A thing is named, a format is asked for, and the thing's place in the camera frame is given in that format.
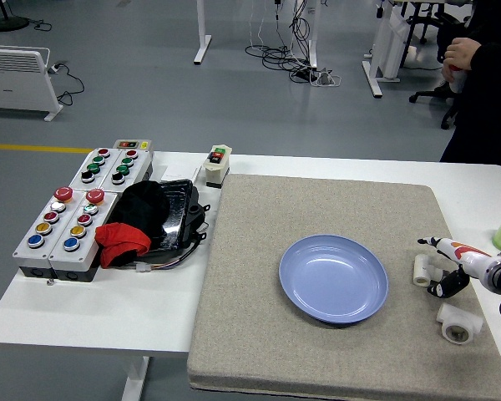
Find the five-button control box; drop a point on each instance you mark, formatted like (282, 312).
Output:
(33, 255)
(87, 246)

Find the person's hand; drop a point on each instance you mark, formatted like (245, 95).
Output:
(459, 54)

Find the grey-brown mat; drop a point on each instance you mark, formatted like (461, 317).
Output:
(250, 292)

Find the black office chair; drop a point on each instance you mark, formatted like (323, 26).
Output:
(421, 21)
(432, 94)

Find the four-button control box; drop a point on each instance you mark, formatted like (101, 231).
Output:
(127, 169)
(92, 167)

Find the red cloth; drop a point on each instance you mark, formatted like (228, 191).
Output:
(121, 238)

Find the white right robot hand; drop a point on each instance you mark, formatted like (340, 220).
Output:
(463, 255)

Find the black cloth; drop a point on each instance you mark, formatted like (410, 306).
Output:
(144, 204)

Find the white desk leg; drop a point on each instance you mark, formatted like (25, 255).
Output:
(203, 29)
(312, 37)

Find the white desk frame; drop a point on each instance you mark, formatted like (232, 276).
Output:
(390, 42)

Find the black round stand base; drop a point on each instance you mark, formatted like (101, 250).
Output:
(6, 23)

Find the black plastic tray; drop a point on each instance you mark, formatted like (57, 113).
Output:
(177, 209)

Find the small grey switch box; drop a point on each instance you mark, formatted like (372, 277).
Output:
(133, 144)

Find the large white pipe tee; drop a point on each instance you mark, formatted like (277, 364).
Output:
(459, 323)

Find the floor power strip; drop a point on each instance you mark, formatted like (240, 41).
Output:
(325, 78)

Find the white panel heater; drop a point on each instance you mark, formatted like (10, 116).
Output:
(16, 79)

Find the blue plate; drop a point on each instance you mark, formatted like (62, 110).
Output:
(334, 280)

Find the person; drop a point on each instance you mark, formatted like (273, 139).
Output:
(492, 104)

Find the cream green-red switch box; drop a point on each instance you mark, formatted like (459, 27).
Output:
(217, 167)

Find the white table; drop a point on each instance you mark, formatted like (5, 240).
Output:
(108, 313)

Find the white paper sheet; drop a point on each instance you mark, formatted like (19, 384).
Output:
(179, 172)

